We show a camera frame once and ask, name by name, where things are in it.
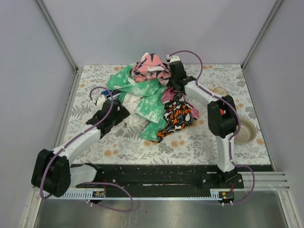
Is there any pink navy leaf-print cloth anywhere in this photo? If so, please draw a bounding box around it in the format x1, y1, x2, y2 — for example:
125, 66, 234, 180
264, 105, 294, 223
131, 53, 171, 86

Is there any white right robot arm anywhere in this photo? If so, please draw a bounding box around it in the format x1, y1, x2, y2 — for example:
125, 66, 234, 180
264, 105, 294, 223
166, 56, 239, 186

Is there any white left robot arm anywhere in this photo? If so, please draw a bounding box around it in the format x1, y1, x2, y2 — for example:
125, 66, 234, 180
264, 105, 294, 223
31, 100, 130, 199

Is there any blue red white cloth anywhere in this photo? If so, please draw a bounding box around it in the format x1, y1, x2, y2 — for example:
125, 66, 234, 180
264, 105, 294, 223
101, 90, 121, 100

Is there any green tie-dye cloth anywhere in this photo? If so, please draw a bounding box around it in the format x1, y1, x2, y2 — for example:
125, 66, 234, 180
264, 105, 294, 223
106, 64, 167, 142

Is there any orange grey camouflage cloth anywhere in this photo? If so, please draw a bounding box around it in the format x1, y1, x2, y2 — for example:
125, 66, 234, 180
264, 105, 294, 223
157, 93, 193, 142

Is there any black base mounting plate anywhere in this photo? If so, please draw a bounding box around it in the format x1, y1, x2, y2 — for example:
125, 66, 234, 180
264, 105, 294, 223
76, 164, 244, 198

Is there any floral patterned table mat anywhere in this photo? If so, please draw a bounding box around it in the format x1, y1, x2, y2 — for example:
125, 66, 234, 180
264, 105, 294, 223
63, 64, 271, 165

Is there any beige metal bowl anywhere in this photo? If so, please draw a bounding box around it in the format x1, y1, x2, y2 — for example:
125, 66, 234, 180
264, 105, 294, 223
235, 117, 257, 143

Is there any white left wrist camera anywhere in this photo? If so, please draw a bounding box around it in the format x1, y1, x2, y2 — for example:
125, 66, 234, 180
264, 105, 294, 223
95, 95, 107, 109

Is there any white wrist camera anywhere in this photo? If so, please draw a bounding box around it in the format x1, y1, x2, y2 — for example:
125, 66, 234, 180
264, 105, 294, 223
95, 95, 107, 109
166, 55, 180, 63

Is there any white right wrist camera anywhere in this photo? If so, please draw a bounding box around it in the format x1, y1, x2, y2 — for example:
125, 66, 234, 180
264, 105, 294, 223
166, 55, 180, 63

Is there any left aluminium frame post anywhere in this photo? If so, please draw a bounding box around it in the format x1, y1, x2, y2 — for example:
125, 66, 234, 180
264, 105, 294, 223
35, 0, 79, 72

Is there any aluminium frame post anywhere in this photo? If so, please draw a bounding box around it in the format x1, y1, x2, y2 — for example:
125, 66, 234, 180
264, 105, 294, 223
241, 0, 285, 69
35, 0, 79, 72

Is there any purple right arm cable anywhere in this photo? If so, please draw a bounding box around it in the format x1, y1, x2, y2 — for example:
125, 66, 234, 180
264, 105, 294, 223
166, 49, 256, 205

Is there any right aluminium frame post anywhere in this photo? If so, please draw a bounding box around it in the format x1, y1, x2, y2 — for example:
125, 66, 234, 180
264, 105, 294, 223
241, 0, 285, 69

